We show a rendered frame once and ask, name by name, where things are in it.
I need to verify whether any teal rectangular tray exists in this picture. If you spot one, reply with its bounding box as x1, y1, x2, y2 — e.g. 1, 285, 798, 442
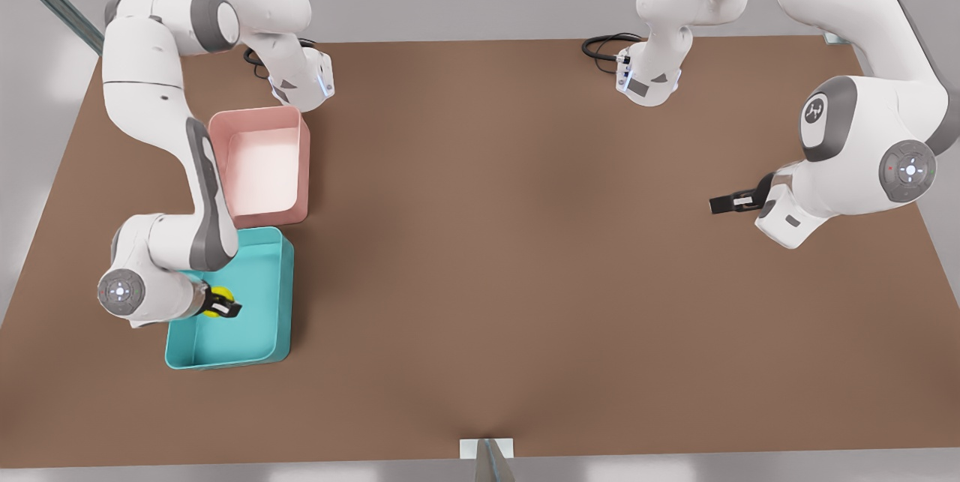
164, 226, 295, 371

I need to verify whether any pink rectangular tray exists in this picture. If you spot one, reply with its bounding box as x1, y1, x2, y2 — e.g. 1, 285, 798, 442
208, 106, 311, 229

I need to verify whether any black cable loop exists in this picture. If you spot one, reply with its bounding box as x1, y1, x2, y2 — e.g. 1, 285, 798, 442
581, 33, 646, 76
242, 38, 319, 81

